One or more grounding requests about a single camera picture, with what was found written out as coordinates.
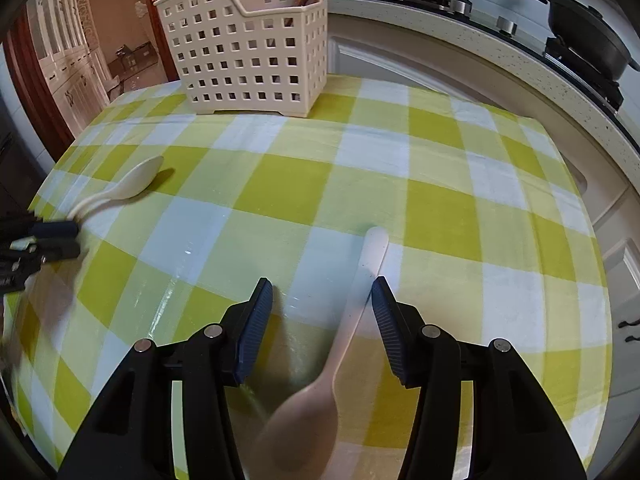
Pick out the black cooking pot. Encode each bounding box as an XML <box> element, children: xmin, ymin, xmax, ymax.
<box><xmin>539</xmin><ymin>0</ymin><xmax>640</xmax><ymax>82</ymax></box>

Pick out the white plastic spoon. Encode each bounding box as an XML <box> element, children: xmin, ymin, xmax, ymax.
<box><xmin>66</xmin><ymin>155</ymin><xmax>165</xmax><ymax>222</ymax></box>

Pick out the white sideboard cabinet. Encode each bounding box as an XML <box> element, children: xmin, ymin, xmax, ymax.
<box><xmin>25</xmin><ymin>0</ymin><xmax>113</xmax><ymax>131</ymax></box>

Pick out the white perforated utensil basket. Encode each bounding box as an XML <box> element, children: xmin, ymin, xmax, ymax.
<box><xmin>152</xmin><ymin>0</ymin><xmax>329</xmax><ymax>119</ymax></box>

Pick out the black glass gas cooktop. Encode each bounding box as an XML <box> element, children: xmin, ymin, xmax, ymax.
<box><xmin>327</xmin><ymin>0</ymin><xmax>626</xmax><ymax>112</ymax></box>

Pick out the pale pink plastic spoon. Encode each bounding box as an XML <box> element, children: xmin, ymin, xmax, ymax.
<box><xmin>248</xmin><ymin>226</ymin><xmax>391</xmax><ymax>480</ymax></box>

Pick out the white cabinet door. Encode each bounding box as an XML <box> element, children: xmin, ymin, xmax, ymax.
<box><xmin>597</xmin><ymin>237</ymin><xmax>640</xmax><ymax>411</ymax></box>

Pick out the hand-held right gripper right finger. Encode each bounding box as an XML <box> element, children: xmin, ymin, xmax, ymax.
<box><xmin>370</xmin><ymin>275</ymin><xmax>587</xmax><ymax>480</ymax></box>

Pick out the red wooden glass door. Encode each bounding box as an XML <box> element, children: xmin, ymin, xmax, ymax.
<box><xmin>0</xmin><ymin>0</ymin><xmax>171</xmax><ymax>153</ymax></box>

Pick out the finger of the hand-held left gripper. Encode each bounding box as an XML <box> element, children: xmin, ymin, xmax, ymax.
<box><xmin>27</xmin><ymin>241</ymin><xmax>83</xmax><ymax>263</ymax></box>
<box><xmin>27</xmin><ymin>219</ymin><xmax>81</xmax><ymax>240</ymax></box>

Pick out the yellow checkered tablecloth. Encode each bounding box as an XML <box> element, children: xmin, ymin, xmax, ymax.
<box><xmin>10</xmin><ymin>74</ymin><xmax>616</xmax><ymax>480</ymax></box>

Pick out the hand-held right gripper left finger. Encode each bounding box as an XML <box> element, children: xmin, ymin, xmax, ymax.
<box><xmin>59</xmin><ymin>276</ymin><xmax>275</xmax><ymax>480</ymax></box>

